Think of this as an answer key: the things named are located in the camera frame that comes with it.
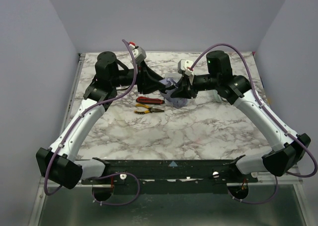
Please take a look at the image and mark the purple umbrella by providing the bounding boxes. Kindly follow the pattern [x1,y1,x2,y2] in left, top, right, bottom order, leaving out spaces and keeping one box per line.
[160,73,188,109]

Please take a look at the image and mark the yellow handled pliers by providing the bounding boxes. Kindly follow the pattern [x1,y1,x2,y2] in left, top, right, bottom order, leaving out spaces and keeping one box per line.
[134,103,164,115]

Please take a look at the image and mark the mint green umbrella case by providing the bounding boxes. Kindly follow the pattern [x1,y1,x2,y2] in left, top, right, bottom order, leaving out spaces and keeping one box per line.
[211,90,223,102]

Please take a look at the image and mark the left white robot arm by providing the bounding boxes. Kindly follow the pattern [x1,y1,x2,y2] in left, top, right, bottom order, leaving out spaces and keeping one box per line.
[36,47,165,189]

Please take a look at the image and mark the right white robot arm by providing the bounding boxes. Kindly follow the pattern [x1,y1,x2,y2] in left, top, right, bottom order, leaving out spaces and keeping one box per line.
[171,51,311,176]

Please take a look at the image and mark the red black utility knife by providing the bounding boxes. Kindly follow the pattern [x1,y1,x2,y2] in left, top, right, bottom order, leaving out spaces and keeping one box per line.
[136,96,165,105]

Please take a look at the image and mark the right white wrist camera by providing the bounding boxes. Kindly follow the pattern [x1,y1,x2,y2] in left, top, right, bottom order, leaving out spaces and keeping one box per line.
[177,59,195,85]

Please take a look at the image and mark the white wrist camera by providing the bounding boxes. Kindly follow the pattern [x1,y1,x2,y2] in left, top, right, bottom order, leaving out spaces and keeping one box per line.
[129,42,147,65]
[177,59,195,85]

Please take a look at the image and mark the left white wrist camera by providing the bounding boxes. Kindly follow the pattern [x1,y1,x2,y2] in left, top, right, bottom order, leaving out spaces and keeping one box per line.
[129,42,147,65]

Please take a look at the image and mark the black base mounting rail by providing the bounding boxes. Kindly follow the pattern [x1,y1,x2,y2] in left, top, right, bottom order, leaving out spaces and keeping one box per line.
[82,160,258,195]

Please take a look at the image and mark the aluminium extrusion frame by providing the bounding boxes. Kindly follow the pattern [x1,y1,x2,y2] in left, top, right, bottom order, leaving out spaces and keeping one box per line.
[214,165,303,186]

